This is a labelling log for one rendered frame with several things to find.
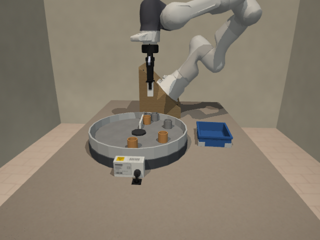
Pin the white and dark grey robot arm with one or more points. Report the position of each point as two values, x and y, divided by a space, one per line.
156 15

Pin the bronze bushing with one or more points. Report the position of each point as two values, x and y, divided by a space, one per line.
132 142
146 119
162 137

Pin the blue open crate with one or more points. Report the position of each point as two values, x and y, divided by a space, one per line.
213 134

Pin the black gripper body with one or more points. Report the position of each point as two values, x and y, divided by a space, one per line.
150 49

